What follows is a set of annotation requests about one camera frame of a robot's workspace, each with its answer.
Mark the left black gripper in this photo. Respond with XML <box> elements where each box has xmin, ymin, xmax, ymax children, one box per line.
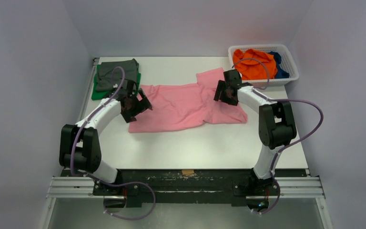
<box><xmin>122</xmin><ymin>89</ymin><xmax>151</xmax><ymax>123</ymax></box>

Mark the pink t shirt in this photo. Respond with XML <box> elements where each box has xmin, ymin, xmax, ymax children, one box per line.
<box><xmin>128</xmin><ymin>68</ymin><xmax>248</xmax><ymax>133</ymax></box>

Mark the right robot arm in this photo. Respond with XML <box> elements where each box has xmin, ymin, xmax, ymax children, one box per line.
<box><xmin>214</xmin><ymin>70</ymin><xmax>297</xmax><ymax>194</ymax></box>

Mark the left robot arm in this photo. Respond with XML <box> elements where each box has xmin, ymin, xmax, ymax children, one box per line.
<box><xmin>59</xmin><ymin>80</ymin><xmax>152</xmax><ymax>195</ymax></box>

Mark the orange t shirt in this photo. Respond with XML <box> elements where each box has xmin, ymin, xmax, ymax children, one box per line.
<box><xmin>232</xmin><ymin>49</ymin><xmax>278</xmax><ymax>80</ymax></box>

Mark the folded grey t shirt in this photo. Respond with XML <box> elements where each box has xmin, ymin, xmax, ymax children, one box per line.
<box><xmin>95</xmin><ymin>59</ymin><xmax>141</xmax><ymax>92</ymax></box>

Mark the folded green t shirt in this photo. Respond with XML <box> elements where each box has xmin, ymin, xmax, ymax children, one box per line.
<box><xmin>91</xmin><ymin>64</ymin><xmax>141</xmax><ymax>101</ymax></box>

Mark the blue t shirt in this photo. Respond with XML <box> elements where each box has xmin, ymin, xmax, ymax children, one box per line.
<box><xmin>268</xmin><ymin>52</ymin><xmax>290</xmax><ymax>79</ymax></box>

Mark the brown tape piece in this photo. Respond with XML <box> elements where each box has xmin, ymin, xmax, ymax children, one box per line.
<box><xmin>182</xmin><ymin>169</ymin><xmax>195</xmax><ymax>177</ymax></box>

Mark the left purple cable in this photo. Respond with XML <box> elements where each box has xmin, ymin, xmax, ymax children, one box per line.
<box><xmin>70</xmin><ymin>66</ymin><xmax>156</xmax><ymax>221</ymax></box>

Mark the purple cable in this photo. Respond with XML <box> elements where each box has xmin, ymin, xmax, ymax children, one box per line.
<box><xmin>231</xmin><ymin>58</ymin><xmax>325</xmax><ymax>216</ymax></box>
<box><xmin>70</xmin><ymin>66</ymin><xmax>156</xmax><ymax>221</ymax></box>

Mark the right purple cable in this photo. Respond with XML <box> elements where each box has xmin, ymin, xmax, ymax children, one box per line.
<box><xmin>231</xmin><ymin>58</ymin><xmax>325</xmax><ymax>216</ymax></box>

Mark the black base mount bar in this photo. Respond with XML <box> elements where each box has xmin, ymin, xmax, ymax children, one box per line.
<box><xmin>49</xmin><ymin>169</ymin><xmax>315</xmax><ymax>210</ymax></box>

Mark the aluminium frame rail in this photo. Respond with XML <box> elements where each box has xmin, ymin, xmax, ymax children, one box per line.
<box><xmin>39</xmin><ymin>57</ymin><xmax>334</xmax><ymax>229</ymax></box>

